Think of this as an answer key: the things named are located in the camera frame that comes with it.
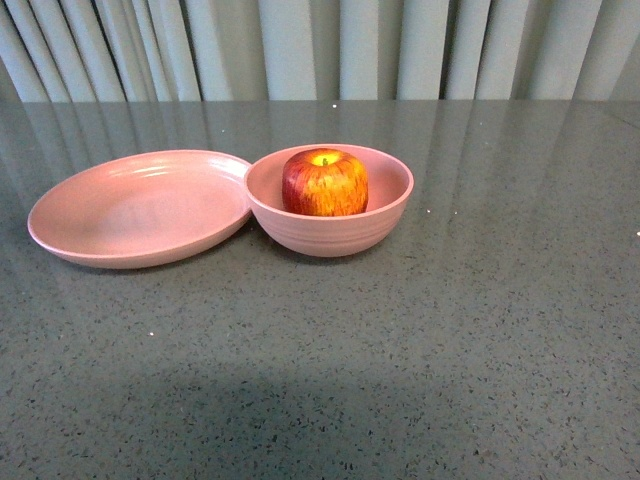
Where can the grey pleated curtain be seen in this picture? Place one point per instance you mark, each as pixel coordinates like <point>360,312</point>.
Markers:
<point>118,51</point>

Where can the pink shallow plate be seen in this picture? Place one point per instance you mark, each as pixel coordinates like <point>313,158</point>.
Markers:
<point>143,210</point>

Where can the pink bowl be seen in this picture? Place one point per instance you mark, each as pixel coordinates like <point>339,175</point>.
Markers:
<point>390,185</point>

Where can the red yellow apple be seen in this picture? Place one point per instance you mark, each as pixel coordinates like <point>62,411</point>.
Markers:
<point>324,182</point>

